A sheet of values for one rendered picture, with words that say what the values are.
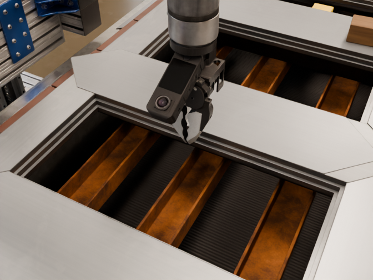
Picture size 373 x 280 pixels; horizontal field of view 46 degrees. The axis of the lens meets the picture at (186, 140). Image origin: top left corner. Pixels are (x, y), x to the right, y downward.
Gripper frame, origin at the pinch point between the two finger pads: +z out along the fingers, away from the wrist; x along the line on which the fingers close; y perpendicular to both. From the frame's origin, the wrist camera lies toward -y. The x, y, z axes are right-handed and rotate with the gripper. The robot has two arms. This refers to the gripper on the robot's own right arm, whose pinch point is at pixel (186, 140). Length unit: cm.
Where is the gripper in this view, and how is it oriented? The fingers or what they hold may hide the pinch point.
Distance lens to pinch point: 79.1
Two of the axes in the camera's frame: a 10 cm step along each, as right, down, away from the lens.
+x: -8.8, -3.2, 3.4
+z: 0.0, 7.2, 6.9
